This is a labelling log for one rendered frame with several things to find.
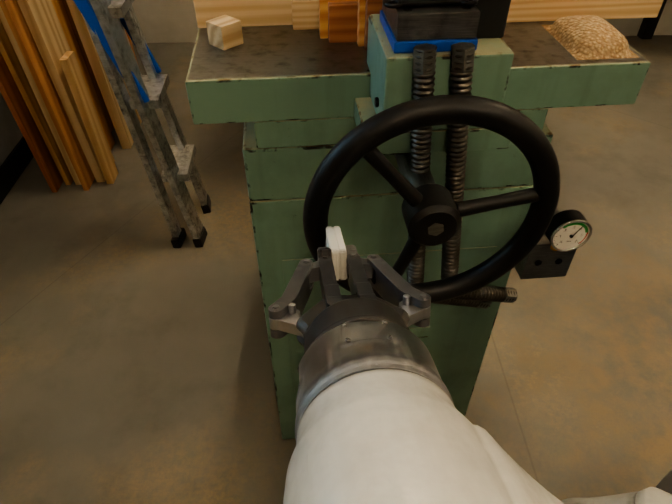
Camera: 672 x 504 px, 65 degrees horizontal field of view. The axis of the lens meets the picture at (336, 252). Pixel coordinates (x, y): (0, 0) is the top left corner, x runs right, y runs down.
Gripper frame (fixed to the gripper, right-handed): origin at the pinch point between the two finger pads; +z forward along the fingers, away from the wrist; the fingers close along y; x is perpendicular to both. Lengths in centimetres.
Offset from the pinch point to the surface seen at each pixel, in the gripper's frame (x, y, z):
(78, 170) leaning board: 25, 82, 148
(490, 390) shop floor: 67, -43, 59
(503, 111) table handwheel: -12.7, -16.7, 1.9
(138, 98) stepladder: -5, 43, 101
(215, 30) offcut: -20.7, 12.9, 29.1
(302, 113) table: -10.4, 2.1, 22.3
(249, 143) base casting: -6.2, 9.5, 25.5
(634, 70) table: -14.2, -41.6, 20.9
